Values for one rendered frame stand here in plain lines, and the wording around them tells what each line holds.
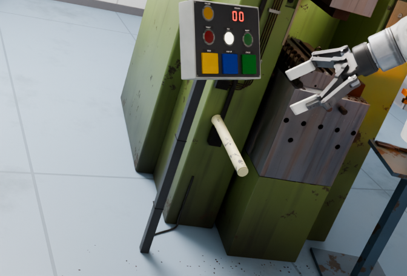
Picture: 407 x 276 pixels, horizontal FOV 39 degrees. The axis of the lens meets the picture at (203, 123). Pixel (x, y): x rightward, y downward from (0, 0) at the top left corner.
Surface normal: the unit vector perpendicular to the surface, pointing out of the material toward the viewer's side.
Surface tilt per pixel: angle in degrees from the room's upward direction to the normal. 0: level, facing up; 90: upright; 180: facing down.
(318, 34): 90
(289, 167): 90
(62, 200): 0
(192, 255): 0
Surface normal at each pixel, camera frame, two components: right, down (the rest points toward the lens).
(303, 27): 0.22, 0.48
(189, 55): -0.75, 0.05
